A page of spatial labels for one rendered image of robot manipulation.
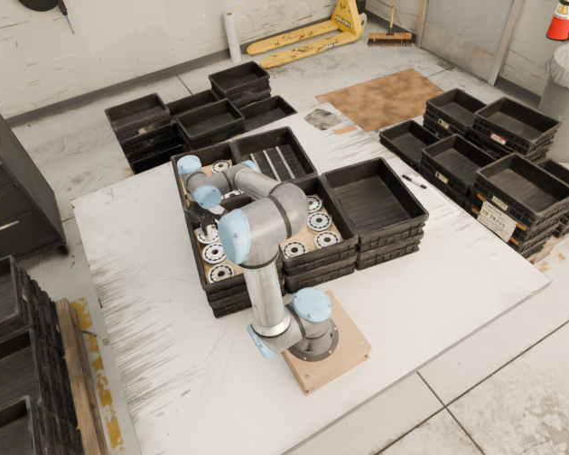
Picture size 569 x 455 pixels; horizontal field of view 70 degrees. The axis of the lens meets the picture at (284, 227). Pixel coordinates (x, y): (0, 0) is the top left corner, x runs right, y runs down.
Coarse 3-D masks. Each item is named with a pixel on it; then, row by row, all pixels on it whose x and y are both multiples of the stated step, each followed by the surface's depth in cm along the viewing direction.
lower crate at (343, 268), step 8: (336, 264) 157; (344, 264) 159; (352, 264) 164; (312, 272) 156; (320, 272) 158; (328, 272) 162; (336, 272) 164; (344, 272) 166; (352, 272) 167; (288, 280) 155; (296, 280) 156; (304, 280) 160; (312, 280) 162; (320, 280) 164; (328, 280) 165; (288, 288) 162; (296, 288) 162
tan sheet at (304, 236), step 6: (324, 210) 175; (306, 228) 169; (336, 228) 168; (300, 234) 167; (306, 234) 167; (312, 234) 167; (288, 240) 166; (294, 240) 165; (300, 240) 165; (306, 240) 165; (312, 240) 165; (342, 240) 163; (282, 246) 164; (312, 246) 162
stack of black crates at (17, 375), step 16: (16, 336) 186; (32, 336) 185; (0, 352) 187; (16, 352) 191; (32, 352) 179; (48, 352) 193; (0, 368) 187; (16, 368) 186; (32, 368) 185; (48, 368) 185; (64, 368) 205; (0, 384) 182; (16, 384) 181; (32, 384) 181; (48, 384) 180; (64, 384) 198; (0, 400) 177; (48, 400) 173; (64, 400) 186; (64, 416) 181
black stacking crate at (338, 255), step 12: (312, 180) 176; (312, 192) 181; (324, 192) 172; (324, 204) 177; (336, 216) 166; (348, 228) 156; (336, 252) 154; (348, 252) 156; (300, 264) 152; (312, 264) 154; (324, 264) 157; (288, 276) 154
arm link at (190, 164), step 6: (186, 156) 132; (192, 156) 132; (180, 162) 130; (186, 162) 130; (192, 162) 129; (198, 162) 130; (180, 168) 129; (186, 168) 128; (192, 168) 129; (198, 168) 130; (180, 174) 132; (186, 174) 130; (186, 180) 129; (186, 186) 131
